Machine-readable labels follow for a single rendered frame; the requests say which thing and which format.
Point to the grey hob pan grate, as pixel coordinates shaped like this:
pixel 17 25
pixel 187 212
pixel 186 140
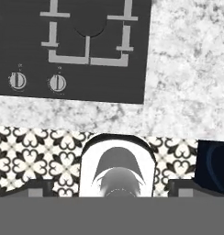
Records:
pixel 68 59

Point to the white and black round object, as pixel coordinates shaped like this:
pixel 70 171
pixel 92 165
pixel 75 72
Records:
pixel 89 165

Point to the dark navy object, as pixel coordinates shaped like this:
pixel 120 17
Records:
pixel 216 165

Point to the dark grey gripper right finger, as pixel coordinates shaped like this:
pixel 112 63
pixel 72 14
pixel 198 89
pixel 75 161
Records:
pixel 184 184

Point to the dark grey hob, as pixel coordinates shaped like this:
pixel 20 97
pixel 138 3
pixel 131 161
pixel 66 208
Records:
pixel 22 46

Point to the silver hob knob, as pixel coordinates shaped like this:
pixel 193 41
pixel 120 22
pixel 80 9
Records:
pixel 17 80
pixel 57 83

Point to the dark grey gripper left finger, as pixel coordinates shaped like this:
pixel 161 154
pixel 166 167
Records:
pixel 37 185

